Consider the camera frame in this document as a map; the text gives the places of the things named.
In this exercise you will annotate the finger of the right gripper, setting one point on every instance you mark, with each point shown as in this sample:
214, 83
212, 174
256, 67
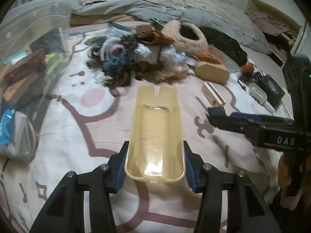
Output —
217, 118
257, 121

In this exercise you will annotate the clear plastic storage bin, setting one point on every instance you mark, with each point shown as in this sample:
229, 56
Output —
34, 54

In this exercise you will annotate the translucent yellow plastic case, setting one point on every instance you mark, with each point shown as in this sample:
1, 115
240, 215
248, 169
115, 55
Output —
156, 151

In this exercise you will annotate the grey blue quilt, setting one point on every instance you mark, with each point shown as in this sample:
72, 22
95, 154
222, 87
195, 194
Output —
202, 13

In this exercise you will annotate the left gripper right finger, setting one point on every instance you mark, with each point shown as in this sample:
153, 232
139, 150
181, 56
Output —
233, 193

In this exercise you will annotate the black stitched garment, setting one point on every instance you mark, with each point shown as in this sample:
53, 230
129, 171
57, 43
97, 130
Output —
226, 44

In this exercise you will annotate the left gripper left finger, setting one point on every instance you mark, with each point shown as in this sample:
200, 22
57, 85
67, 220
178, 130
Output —
64, 209

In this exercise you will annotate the white plastic scoop holder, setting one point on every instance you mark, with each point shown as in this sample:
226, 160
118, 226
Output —
260, 96

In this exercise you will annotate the beige fluffy slipper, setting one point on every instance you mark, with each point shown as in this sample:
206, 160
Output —
188, 38

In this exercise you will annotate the black mouse box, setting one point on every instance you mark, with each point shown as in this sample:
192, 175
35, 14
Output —
272, 89

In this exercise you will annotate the orange leather pouch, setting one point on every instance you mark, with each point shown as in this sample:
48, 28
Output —
247, 68

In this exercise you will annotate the dark tangled yarn pile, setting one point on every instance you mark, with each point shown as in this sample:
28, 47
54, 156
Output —
115, 57

